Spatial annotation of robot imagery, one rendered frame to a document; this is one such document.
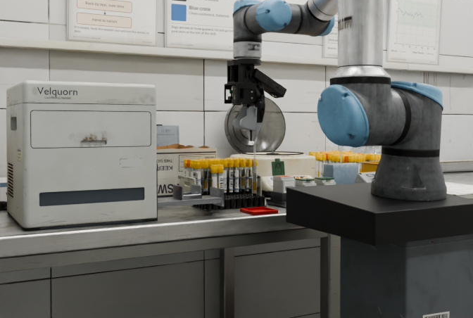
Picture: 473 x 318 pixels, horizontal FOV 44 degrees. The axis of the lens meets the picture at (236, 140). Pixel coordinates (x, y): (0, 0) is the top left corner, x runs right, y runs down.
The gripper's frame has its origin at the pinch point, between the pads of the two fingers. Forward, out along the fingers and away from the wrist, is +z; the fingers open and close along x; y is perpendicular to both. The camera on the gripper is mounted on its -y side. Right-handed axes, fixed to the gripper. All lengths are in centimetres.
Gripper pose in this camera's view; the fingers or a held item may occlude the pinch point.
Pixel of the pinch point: (254, 136)
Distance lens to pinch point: 155.5
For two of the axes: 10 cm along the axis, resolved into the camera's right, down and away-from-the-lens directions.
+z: 0.0, 10.0, 0.3
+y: -8.8, 0.1, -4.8
